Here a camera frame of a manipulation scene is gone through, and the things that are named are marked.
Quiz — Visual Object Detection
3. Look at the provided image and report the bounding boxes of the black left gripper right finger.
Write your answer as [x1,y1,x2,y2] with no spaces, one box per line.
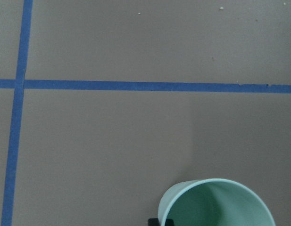
[166,219,174,226]

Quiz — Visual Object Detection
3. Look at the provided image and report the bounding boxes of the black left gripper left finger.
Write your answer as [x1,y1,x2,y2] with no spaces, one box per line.
[148,218,159,226]

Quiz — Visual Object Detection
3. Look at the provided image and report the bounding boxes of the green cup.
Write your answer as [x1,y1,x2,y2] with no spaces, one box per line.
[158,178,275,226]

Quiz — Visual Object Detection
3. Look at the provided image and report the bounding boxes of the brown paper table cover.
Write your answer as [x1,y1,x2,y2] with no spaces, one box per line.
[0,0,291,226]

